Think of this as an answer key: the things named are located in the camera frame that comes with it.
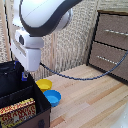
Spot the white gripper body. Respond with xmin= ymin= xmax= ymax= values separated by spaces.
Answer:
xmin=10 ymin=28 xmax=45 ymax=73

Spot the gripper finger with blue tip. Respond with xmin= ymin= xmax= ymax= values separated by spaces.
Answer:
xmin=13 ymin=59 xmax=18 ymax=70
xmin=21 ymin=70 xmax=30 ymax=82

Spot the black fabric storage box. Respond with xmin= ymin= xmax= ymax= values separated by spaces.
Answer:
xmin=0 ymin=59 xmax=53 ymax=128

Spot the yellow plastic bowl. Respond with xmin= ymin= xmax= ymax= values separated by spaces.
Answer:
xmin=35 ymin=78 xmax=54 ymax=93

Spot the blue plastic bowl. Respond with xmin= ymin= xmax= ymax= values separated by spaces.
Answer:
xmin=43 ymin=89 xmax=63 ymax=108

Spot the beige woven folding screen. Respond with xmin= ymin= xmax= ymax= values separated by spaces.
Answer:
xmin=0 ymin=0 xmax=101 ymax=82

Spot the brown drawer dresser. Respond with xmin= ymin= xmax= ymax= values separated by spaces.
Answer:
xmin=86 ymin=9 xmax=128 ymax=83

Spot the dark robot cable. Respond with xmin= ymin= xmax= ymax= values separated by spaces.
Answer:
xmin=39 ymin=50 xmax=128 ymax=82

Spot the silver drawer handle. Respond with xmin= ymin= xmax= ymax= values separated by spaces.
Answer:
xmin=96 ymin=55 xmax=121 ymax=67
xmin=103 ymin=28 xmax=128 ymax=37

